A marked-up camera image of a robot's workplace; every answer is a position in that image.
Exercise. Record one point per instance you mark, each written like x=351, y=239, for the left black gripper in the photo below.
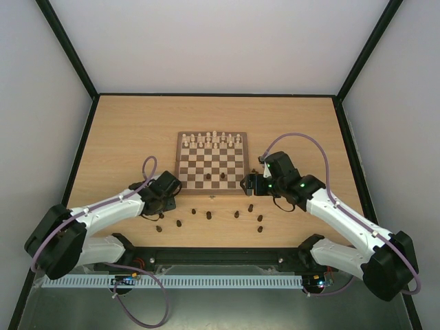
x=171, y=205

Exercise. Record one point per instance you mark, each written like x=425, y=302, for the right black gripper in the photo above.
x=253, y=185

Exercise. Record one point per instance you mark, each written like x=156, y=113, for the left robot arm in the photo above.
x=65, y=237

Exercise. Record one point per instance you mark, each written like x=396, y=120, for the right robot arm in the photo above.
x=384, y=261

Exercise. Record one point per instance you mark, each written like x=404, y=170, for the wooden chess board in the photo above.
x=203, y=156

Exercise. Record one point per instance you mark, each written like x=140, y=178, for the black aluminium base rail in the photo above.
x=282, y=259

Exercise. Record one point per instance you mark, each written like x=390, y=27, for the grey slotted cable duct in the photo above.
x=177, y=282

